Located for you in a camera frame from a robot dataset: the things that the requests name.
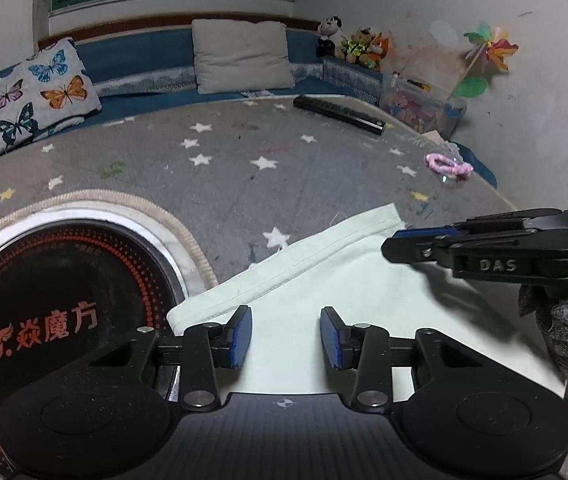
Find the panda plush toy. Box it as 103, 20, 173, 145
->
315, 15, 344, 58

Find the round black induction cooktop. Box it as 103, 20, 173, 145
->
0, 190, 220, 480

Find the brown bear plush toy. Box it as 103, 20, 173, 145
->
339, 29, 372, 66

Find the colourful paper pinwheel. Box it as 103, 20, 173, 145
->
448, 22, 520, 100

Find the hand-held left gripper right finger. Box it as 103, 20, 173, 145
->
320, 306, 490, 411

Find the plain grey pillow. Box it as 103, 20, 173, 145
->
191, 19, 296, 95

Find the pink knitted headband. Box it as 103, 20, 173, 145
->
425, 152, 474, 182

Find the long black remote control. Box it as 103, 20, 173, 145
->
292, 95, 385, 136

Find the blue bench cushion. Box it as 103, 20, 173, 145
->
0, 27, 497, 188

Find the grey star-print blanket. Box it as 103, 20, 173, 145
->
0, 92, 515, 311

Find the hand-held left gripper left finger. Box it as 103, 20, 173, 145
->
89, 305, 254, 412

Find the clear plastic storage box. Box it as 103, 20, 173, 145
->
379, 71, 467, 136

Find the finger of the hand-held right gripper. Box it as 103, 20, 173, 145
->
381, 230, 568, 281
393, 208, 565, 239

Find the orange fox plush toy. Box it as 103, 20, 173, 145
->
364, 32, 390, 71

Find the person's right hand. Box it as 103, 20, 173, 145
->
518, 284, 568, 381

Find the pale green garment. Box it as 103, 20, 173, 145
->
166, 203, 567, 406

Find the butterfly print pillow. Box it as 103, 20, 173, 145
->
0, 37, 102, 157

